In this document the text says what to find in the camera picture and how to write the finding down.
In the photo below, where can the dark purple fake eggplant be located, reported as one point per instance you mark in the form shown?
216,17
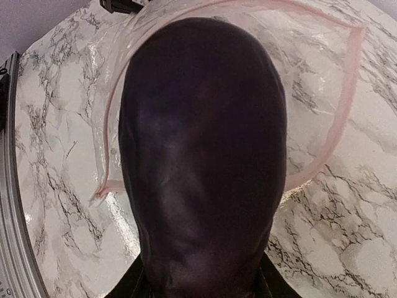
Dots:
202,135

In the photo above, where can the clear zip top bag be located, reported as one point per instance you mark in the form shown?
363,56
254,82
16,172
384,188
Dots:
316,55

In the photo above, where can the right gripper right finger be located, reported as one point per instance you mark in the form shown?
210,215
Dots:
270,283

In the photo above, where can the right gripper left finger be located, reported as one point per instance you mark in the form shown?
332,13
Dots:
133,284

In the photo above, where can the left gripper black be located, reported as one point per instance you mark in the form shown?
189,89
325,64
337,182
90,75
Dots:
121,6

